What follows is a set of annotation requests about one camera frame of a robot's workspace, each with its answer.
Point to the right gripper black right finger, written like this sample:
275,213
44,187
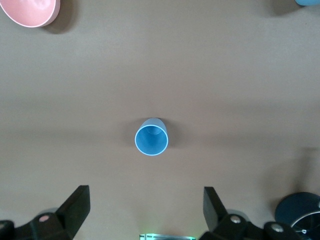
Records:
215,212

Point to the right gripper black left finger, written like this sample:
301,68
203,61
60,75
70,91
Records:
75,210

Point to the blue plastic cup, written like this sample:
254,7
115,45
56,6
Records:
308,2
151,145

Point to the pink bowl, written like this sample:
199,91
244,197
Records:
27,11

